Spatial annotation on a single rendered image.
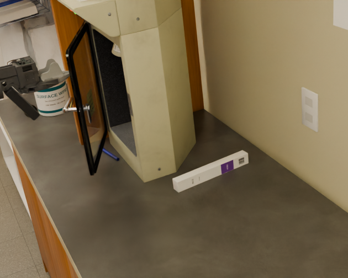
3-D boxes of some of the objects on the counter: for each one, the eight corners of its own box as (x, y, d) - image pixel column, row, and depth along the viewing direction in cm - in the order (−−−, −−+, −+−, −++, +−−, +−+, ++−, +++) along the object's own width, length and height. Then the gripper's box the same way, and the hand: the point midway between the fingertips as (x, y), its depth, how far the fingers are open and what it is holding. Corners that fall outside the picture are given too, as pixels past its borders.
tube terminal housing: (173, 123, 218) (146, -101, 183) (216, 159, 191) (193, -96, 156) (110, 143, 210) (68, -88, 175) (144, 183, 183) (103, -80, 148)
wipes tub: (66, 100, 249) (58, 67, 243) (74, 111, 239) (67, 76, 232) (35, 108, 245) (27, 74, 238) (42, 119, 234) (34, 84, 228)
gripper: (-7, 74, 154) (72, 54, 161) (-13, 64, 161) (63, 46, 168) (1, 104, 158) (77, 84, 165) (-5, 94, 165) (68, 74, 172)
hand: (68, 75), depth 167 cm, fingers closed
